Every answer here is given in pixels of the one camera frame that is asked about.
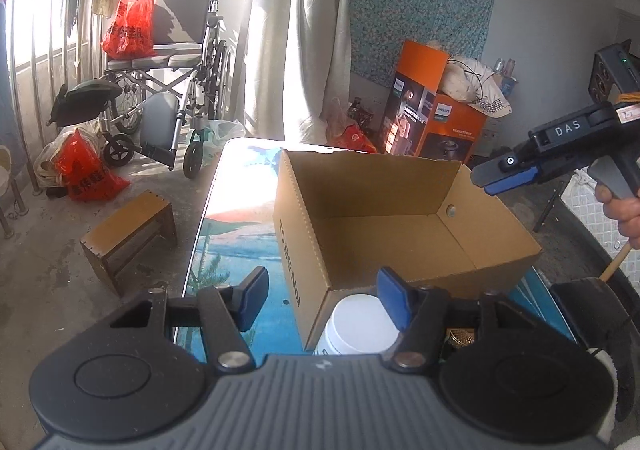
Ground red plastic bag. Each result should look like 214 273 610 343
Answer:
101 0 159 60
54 129 132 204

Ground wooden stick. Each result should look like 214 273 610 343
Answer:
599 243 632 283

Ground short orange appliance box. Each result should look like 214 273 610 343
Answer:
415 90 489 166

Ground tall orange appliance box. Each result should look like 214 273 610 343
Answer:
382 40 450 157

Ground person's right hand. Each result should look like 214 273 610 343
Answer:
595 183 640 252

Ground grey folding wheelchair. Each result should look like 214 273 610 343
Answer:
102 0 234 180

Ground beige plastic stool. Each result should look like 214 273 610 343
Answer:
0 145 27 239

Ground white bottle with green label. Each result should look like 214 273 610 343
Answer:
312 294 402 357

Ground small wooden stool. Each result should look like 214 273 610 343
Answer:
80 189 179 296

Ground white quilted pad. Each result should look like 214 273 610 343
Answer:
555 169 640 272

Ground red snack bag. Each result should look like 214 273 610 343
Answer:
344 123 379 154

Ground gold round ribbed lid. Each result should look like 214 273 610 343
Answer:
446 327 477 349

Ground black hanging tassels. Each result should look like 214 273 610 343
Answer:
65 0 94 39

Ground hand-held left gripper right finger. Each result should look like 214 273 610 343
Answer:
377 267 532 374

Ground metal balcony railing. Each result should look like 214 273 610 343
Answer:
0 0 109 197

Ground white woven sack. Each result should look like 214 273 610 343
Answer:
32 120 108 192

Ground black brimmed hat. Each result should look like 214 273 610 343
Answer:
47 79 124 128

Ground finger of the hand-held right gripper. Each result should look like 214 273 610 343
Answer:
470 145 540 197

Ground brown cardboard box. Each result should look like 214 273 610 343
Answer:
272 149 544 352

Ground white cloth bag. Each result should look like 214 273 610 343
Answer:
439 55 514 119

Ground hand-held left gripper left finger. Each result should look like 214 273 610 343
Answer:
109 266 271 376

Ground beige curtain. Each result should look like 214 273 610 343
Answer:
245 0 372 157

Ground clear white plastic bag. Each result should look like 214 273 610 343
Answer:
187 119 247 162

